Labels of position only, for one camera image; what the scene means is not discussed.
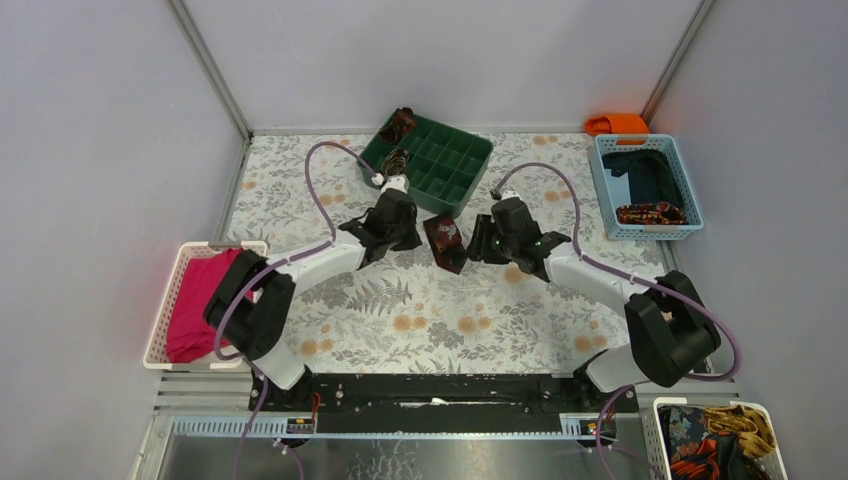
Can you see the brown rolled tie back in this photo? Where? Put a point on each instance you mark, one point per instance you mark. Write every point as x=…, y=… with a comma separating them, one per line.
x=402, y=121

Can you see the white basket left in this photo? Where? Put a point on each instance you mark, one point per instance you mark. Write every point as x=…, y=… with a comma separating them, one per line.
x=155, y=357

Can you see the striped rolled tie in tray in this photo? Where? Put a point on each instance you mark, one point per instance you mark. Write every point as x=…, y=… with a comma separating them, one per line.
x=396, y=162

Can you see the orange cloth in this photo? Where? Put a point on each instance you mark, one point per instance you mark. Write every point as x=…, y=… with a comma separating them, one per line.
x=630, y=127

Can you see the magenta cloth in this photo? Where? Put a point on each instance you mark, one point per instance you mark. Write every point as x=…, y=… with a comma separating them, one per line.
x=189, y=338

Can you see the green compartment organizer tray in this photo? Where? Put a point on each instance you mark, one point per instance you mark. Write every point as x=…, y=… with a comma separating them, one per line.
x=447, y=165

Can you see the colourful patterned tie in basket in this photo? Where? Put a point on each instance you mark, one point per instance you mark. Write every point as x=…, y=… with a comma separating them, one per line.
x=662, y=213

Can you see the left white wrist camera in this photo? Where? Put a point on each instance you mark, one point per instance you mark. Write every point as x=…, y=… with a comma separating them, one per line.
x=393, y=182

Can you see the dark red patterned tie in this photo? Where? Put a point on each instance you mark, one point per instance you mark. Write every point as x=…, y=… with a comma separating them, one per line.
x=446, y=243

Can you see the orange black floral tie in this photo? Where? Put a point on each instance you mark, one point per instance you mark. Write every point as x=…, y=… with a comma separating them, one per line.
x=695, y=453

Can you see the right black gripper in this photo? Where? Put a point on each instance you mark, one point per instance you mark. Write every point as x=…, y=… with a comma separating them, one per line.
x=484, y=226

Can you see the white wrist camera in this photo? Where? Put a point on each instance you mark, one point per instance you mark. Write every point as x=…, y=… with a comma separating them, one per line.
x=393, y=182
x=504, y=195

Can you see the light blue plastic basket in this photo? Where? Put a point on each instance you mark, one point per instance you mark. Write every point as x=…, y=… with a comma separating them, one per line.
x=613, y=192

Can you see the white basket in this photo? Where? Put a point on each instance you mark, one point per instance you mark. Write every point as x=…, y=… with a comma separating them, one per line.
x=767, y=467
x=155, y=357

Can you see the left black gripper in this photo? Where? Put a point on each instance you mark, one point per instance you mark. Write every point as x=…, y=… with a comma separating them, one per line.
x=403, y=234

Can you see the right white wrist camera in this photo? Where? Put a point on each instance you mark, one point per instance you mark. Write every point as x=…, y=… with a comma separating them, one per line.
x=504, y=195

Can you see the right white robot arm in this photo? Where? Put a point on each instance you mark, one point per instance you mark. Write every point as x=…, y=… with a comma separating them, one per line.
x=669, y=331

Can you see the white basket bottom right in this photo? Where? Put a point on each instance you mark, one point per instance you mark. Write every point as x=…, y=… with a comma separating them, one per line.
x=767, y=467

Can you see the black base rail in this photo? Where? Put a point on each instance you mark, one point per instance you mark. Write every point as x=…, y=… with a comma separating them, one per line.
x=433, y=403

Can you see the dark navy cloth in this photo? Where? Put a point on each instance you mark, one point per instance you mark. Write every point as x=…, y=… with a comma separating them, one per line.
x=649, y=175

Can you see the gold yellow tie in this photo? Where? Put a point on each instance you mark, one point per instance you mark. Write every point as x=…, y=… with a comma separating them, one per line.
x=753, y=429

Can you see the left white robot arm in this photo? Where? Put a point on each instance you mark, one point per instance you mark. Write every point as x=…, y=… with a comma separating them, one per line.
x=251, y=303

